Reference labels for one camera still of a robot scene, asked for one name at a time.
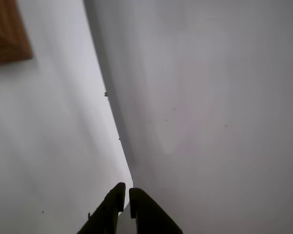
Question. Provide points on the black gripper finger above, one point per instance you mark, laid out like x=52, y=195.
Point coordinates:
x=151, y=217
x=107, y=214

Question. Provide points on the wooden chessboard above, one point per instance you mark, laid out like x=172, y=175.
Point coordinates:
x=5, y=31

